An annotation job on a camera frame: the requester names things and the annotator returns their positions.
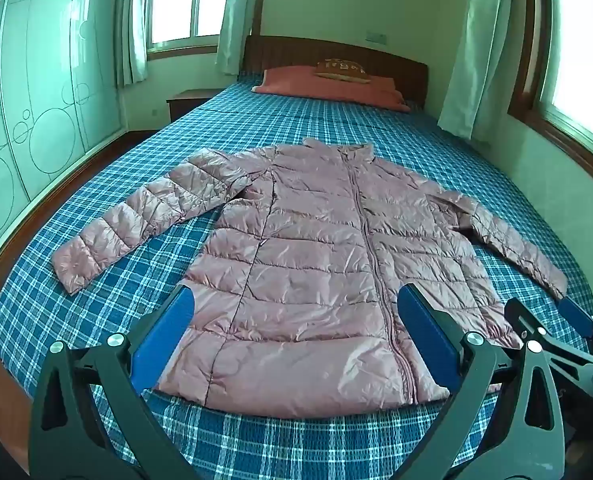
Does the bed with blue plaid sheet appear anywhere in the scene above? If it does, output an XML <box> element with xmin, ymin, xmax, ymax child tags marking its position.
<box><xmin>0</xmin><ymin>71</ymin><xmax>593</xmax><ymax>480</ymax></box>

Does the pink quilted down jacket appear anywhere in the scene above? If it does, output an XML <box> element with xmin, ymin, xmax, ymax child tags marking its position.
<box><xmin>51</xmin><ymin>138</ymin><xmax>568</xmax><ymax>420</ymax></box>

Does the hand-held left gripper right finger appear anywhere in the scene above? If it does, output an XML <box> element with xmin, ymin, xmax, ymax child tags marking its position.
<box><xmin>396</xmin><ymin>282</ymin><xmax>577</xmax><ymax>480</ymax></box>

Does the wooden nightstand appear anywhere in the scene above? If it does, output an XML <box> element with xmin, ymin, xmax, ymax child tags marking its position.
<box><xmin>166</xmin><ymin>89</ymin><xmax>227</xmax><ymax>122</ymax></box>

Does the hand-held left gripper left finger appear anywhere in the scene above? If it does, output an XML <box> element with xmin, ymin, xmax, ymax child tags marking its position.
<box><xmin>29</xmin><ymin>285</ymin><xmax>212</xmax><ymax>480</ymax></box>

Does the wooden framed window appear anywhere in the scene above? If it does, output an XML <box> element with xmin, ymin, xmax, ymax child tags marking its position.
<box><xmin>507</xmin><ymin>0</ymin><xmax>593</xmax><ymax>182</ymax></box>
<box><xmin>145</xmin><ymin>0</ymin><xmax>234</xmax><ymax>57</ymax></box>

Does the light green curtain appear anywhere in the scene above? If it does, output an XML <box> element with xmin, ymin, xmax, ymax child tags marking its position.
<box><xmin>215</xmin><ymin>0</ymin><xmax>266</xmax><ymax>79</ymax></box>
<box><xmin>437</xmin><ymin>0</ymin><xmax>528</xmax><ymax>142</ymax></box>
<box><xmin>112</xmin><ymin>0</ymin><xmax>151</xmax><ymax>87</ymax></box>

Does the dark wooden headboard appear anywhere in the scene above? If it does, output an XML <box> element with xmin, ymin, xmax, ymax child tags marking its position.
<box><xmin>241</xmin><ymin>35</ymin><xmax>429</xmax><ymax>107</ymax></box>

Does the wardrobe with circle-patterned doors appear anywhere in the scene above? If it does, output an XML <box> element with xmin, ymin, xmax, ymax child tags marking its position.
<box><xmin>0</xmin><ymin>0</ymin><xmax>127</xmax><ymax>273</ymax></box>

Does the small brown patterned cushion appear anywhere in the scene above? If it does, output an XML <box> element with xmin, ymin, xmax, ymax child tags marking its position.
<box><xmin>315</xmin><ymin>59</ymin><xmax>372</xmax><ymax>82</ymax></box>

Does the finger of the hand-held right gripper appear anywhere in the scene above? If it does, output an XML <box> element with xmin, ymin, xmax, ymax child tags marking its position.
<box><xmin>557</xmin><ymin>298</ymin><xmax>593</xmax><ymax>362</ymax></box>
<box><xmin>505</xmin><ymin>297</ymin><xmax>593</xmax><ymax>384</ymax></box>

